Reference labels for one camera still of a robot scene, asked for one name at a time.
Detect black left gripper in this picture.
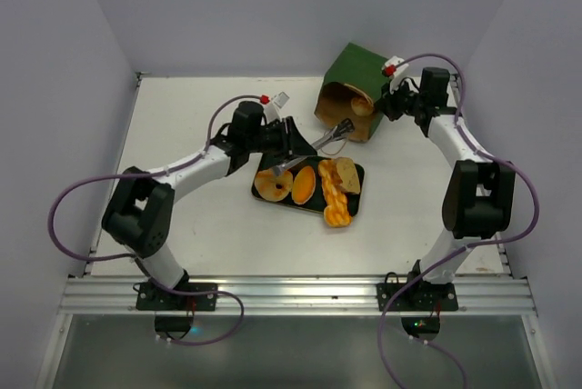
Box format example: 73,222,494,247
246,115,316,162

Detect orange oval fake bread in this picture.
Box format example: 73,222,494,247
291,165,316,205

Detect round scored fake bun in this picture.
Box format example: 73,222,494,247
350,96,375,117

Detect metal serving tongs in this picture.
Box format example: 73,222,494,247
271,118,355,176

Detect orange ring fake bread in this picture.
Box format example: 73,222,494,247
254,169,294,203

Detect green paper bag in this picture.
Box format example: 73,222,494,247
314,43,386,143

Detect tan sliced fake bread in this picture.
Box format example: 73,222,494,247
335,157,361,195

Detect orange braided fake bread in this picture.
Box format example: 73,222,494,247
317,159,352,228

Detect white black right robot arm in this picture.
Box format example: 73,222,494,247
376,62,516,310

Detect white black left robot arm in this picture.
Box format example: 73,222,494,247
102,100,322,310

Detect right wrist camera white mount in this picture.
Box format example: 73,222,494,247
382,56,409,93

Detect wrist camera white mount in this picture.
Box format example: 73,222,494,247
382,56,409,93
259,92,289,124

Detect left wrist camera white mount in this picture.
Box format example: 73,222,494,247
259,92,289,124

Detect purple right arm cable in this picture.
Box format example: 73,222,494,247
376,53,541,389

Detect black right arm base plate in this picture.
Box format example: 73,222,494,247
376,273,459,313

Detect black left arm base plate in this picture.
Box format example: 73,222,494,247
133,282,217,312

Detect aluminium front mounting rail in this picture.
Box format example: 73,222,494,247
58,275,536,316

